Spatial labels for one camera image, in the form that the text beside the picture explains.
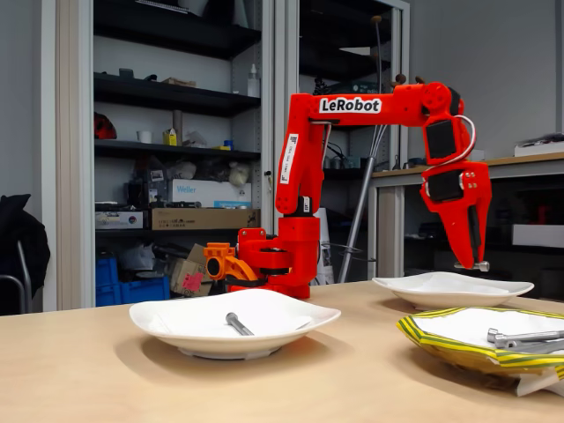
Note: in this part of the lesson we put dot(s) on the silver socket-head bolt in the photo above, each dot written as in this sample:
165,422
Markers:
484,266

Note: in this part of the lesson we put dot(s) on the red robot arm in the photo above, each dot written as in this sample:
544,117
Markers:
299,145

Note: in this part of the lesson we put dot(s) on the small white box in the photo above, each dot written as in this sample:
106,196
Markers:
480,155

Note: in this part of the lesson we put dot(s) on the white cardboard box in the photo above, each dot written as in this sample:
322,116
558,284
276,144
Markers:
542,235

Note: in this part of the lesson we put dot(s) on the white square ceramic plate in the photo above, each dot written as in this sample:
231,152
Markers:
176,340
440,300

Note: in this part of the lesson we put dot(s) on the grey sideboard with wooden top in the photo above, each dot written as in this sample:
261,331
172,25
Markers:
537,169

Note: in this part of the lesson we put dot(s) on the metal coat stand wooden knobs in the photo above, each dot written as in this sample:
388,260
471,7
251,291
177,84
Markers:
352,233

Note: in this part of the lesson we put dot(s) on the yellow green striped paper plate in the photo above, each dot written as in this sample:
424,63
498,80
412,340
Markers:
440,346

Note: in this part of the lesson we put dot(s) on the green flat box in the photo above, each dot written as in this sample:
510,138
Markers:
361,88

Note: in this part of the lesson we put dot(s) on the grey metal shelving cabinet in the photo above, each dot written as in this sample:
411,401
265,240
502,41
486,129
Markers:
70,176
402,44

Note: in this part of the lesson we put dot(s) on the black flexible tripod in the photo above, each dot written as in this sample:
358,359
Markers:
321,86

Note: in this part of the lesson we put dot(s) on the white stuffed bag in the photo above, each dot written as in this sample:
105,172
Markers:
239,174

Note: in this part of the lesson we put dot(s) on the white plastic bottle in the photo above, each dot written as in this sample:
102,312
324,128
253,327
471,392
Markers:
253,86

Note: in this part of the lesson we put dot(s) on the small blue object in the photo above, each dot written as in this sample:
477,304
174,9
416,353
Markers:
228,144

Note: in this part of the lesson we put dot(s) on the white Weller box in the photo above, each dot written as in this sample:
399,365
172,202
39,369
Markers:
211,191

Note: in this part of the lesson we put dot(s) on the orange table clamp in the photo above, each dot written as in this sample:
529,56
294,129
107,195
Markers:
219,253

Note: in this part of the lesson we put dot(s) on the long brown cardboard box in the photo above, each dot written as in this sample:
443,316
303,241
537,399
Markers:
198,219

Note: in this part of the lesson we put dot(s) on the crumpled white paper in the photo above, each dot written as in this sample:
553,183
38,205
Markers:
195,140

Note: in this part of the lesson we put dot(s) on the brown cardboard tube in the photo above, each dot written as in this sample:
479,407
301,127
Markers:
177,120

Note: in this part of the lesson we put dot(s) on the cardboard box with pink sticker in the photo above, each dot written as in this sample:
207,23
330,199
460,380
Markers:
180,269

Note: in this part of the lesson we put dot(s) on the small yellow box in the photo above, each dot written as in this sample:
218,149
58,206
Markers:
169,138

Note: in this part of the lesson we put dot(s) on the wooden block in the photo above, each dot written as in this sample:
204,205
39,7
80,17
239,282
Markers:
178,82

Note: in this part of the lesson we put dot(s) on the white cup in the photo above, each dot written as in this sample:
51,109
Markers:
144,137

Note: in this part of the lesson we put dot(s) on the low blue plastic crate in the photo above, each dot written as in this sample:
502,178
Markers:
145,291

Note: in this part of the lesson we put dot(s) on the white printed box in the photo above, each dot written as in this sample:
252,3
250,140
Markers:
119,220

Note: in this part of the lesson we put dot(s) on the dark grey small box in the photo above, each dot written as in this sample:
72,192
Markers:
126,73

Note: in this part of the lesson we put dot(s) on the red black helmet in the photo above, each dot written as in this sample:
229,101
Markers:
103,128

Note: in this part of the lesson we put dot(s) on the tall blue plastic crate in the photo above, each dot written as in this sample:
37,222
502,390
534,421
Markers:
107,273

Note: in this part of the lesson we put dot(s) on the black jacket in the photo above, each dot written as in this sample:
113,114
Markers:
22,238

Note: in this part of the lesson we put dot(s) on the grey metal chair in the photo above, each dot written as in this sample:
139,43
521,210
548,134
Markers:
24,264

